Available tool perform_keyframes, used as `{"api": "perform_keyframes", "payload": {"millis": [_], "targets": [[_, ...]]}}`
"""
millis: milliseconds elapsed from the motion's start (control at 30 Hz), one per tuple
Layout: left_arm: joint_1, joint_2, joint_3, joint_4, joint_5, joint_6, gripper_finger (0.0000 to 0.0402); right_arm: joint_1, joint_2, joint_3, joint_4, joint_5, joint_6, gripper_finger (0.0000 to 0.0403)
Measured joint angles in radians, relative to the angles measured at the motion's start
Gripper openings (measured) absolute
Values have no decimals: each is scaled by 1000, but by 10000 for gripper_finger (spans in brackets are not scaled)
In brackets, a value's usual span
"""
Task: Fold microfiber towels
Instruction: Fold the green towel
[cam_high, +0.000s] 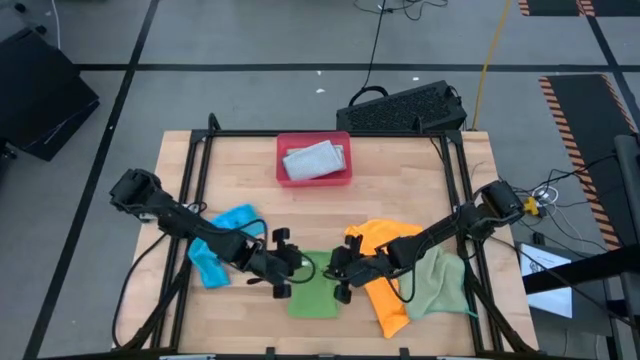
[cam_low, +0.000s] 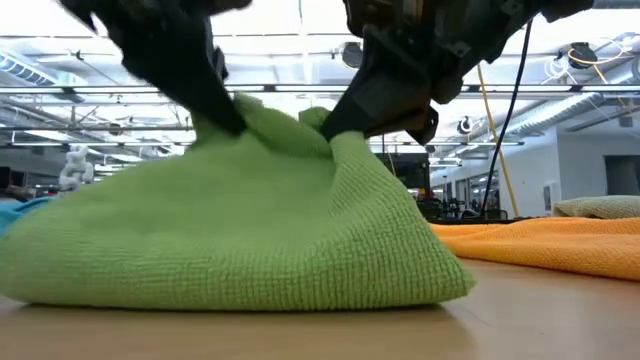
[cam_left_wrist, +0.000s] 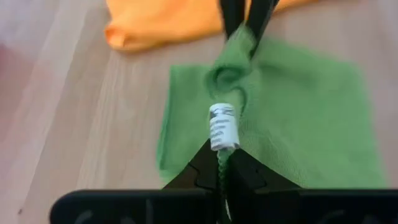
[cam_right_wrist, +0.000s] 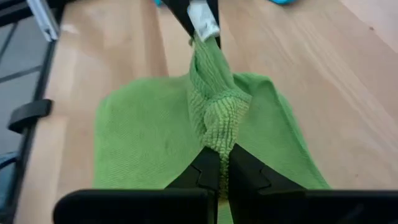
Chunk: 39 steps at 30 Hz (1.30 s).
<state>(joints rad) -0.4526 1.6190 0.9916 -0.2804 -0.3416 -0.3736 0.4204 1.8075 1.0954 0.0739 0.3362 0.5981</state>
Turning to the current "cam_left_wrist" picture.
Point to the orange microfiber towel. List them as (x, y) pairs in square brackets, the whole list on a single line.
[(161, 21)]

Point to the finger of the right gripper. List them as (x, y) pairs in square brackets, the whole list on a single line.
[(259, 18), (233, 15)]

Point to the bright green microfiber towel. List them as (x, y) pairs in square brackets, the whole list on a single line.
[(295, 124)]

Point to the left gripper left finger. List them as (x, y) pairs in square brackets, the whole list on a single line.
[(202, 171)]

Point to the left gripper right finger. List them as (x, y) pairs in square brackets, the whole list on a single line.
[(248, 174)]

